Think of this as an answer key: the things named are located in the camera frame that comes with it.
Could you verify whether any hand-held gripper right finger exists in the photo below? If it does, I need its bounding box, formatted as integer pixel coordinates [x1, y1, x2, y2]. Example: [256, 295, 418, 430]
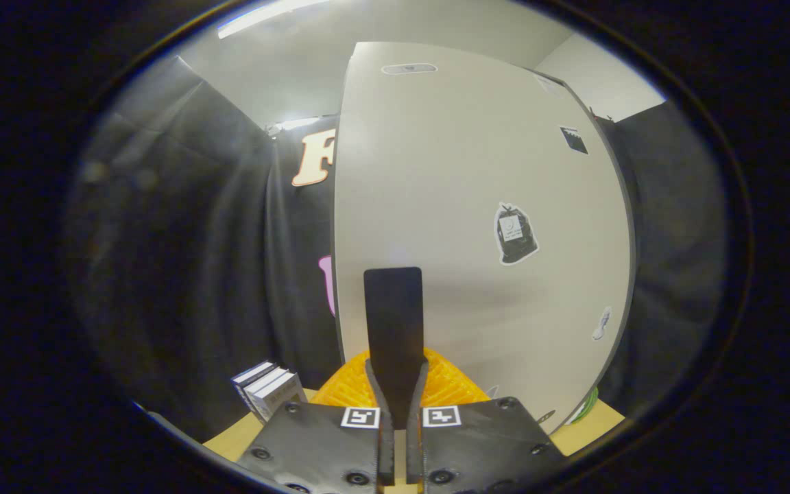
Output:
[394, 268, 567, 494]

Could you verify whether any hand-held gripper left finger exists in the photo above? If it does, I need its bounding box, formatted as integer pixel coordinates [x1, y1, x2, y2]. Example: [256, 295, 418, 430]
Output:
[236, 268, 396, 494]

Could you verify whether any black backdrop cloth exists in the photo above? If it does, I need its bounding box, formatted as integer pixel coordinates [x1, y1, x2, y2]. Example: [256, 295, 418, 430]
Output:
[66, 55, 728, 440]

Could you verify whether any ceiling light strip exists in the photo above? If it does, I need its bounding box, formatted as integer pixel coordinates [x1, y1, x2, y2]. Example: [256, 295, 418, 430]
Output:
[268, 116, 322, 133]

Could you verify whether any green striped watermelon toy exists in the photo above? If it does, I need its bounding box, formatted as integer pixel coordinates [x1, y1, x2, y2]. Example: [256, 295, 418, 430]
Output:
[572, 386, 600, 424]

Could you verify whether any white shoe cabinet door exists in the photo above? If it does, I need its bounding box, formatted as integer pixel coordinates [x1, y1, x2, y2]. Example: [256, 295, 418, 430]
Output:
[332, 41, 632, 436]

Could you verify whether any white book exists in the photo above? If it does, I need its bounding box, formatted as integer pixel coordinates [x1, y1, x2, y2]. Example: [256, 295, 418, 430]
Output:
[252, 372, 309, 423]
[231, 361, 276, 407]
[243, 367, 291, 414]

